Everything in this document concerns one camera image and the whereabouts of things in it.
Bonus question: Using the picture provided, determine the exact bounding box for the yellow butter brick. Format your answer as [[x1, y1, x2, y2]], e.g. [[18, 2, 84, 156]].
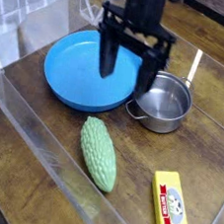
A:
[[152, 171, 187, 224]]

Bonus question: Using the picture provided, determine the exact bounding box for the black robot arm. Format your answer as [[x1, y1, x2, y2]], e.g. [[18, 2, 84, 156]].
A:
[[98, 0, 180, 100]]

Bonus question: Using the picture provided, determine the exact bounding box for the clear acrylic enclosure wall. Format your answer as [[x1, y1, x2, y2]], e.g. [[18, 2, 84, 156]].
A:
[[0, 68, 127, 224]]

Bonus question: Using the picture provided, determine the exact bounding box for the green bitter gourd toy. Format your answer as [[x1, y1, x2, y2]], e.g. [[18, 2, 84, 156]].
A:
[[80, 116, 116, 193]]

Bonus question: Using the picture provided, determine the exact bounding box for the blue round tray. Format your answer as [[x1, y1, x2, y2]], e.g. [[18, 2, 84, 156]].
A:
[[43, 30, 141, 112]]

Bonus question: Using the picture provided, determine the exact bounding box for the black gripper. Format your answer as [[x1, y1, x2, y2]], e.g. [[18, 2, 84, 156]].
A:
[[99, 0, 177, 99]]

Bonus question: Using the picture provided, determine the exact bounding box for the small steel pot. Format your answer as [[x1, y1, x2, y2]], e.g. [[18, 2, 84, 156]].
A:
[[125, 71, 194, 134]]

